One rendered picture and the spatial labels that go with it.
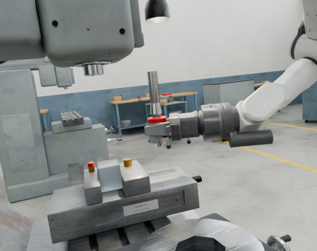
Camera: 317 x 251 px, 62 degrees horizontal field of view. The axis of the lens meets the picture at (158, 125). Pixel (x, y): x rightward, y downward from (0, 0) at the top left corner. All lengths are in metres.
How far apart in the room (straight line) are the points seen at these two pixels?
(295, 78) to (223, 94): 4.34
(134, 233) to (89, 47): 0.41
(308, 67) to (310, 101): 5.91
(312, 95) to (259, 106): 6.01
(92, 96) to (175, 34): 2.89
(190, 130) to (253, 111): 0.15
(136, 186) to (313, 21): 0.56
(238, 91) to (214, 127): 4.64
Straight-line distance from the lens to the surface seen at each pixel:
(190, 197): 0.68
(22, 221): 0.89
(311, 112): 6.69
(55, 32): 0.59
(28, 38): 0.57
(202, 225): 0.24
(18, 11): 0.58
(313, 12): 0.74
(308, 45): 0.79
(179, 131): 0.60
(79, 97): 7.17
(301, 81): 0.74
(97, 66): 0.66
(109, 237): 0.63
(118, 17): 0.60
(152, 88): 0.64
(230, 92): 5.13
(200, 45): 8.17
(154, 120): 0.63
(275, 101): 0.65
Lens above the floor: 1.25
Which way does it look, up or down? 9 degrees down
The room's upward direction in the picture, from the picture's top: 6 degrees counter-clockwise
